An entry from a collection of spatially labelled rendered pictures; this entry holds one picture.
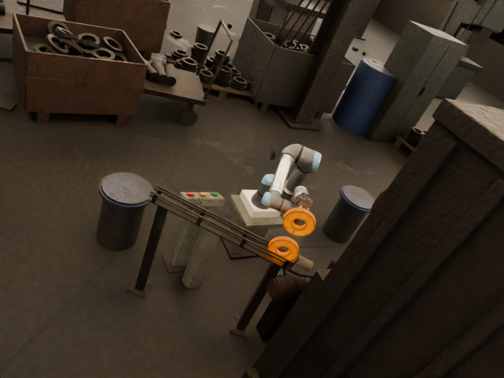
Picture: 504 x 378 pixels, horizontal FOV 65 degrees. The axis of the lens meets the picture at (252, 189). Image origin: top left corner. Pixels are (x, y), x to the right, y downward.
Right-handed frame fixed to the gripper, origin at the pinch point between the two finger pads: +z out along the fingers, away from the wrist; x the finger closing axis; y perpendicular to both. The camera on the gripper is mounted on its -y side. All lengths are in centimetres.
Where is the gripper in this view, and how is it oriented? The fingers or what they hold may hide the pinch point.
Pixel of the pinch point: (301, 219)
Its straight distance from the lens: 192.5
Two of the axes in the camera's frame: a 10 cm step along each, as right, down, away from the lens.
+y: 3.7, -8.7, -3.3
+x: 9.2, 3.8, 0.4
